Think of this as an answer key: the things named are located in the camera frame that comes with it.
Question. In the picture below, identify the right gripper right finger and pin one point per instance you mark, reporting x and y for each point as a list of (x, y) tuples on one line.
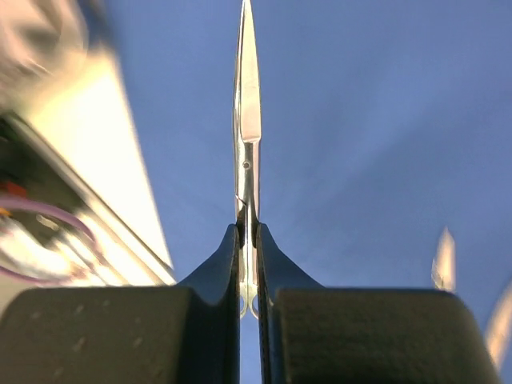
[(315, 334)]

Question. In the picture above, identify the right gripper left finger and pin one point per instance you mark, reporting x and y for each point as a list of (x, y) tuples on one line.
[(185, 333)]

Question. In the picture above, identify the steel forceps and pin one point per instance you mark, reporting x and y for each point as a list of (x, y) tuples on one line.
[(498, 330), (443, 271)]

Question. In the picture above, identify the aluminium front rail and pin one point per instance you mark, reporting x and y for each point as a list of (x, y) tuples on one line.
[(56, 230)]

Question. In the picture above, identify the blue surgical drape cloth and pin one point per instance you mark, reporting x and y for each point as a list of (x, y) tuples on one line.
[(383, 122)]

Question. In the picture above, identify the steel pointed scissors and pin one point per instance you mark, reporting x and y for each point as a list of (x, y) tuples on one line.
[(247, 133)]

